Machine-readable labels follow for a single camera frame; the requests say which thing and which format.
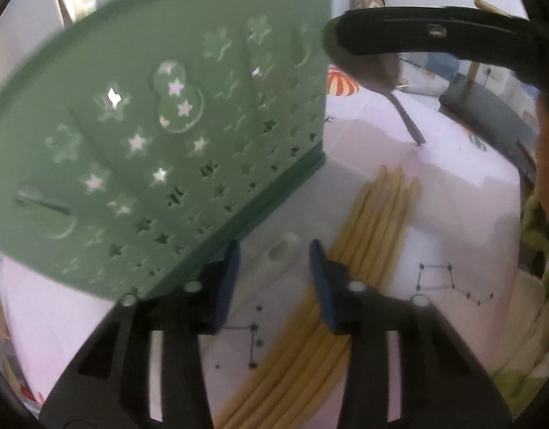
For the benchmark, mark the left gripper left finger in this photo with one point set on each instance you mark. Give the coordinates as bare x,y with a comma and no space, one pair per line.
106,383

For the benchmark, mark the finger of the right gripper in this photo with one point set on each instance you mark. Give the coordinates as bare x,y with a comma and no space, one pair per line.
517,44

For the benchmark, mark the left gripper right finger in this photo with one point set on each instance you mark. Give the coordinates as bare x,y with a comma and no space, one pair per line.
443,385

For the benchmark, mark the bamboo chopstick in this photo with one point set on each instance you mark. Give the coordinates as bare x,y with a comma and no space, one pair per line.
371,243
328,357
310,348
274,366

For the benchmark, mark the metal spoon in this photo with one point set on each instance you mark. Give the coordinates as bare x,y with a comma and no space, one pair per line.
375,72

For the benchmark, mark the green fuzzy sleeve forearm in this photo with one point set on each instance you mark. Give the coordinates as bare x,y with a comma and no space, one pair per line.
520,365

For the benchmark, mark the white plastic spoon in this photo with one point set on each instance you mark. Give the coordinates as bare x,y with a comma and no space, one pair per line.
264,269

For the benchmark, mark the green plastic utensil basket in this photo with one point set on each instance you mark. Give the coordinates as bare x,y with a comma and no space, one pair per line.
136,144

